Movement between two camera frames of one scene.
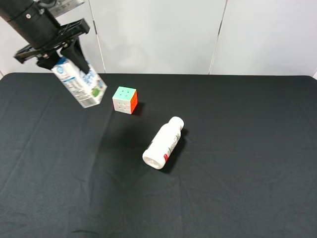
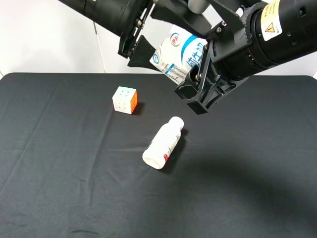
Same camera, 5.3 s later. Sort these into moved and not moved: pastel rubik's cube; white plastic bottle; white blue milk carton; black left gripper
Moved: black left gripper; white blue milk carton
Not moved: white plastic bottle; pastel rubik's cube
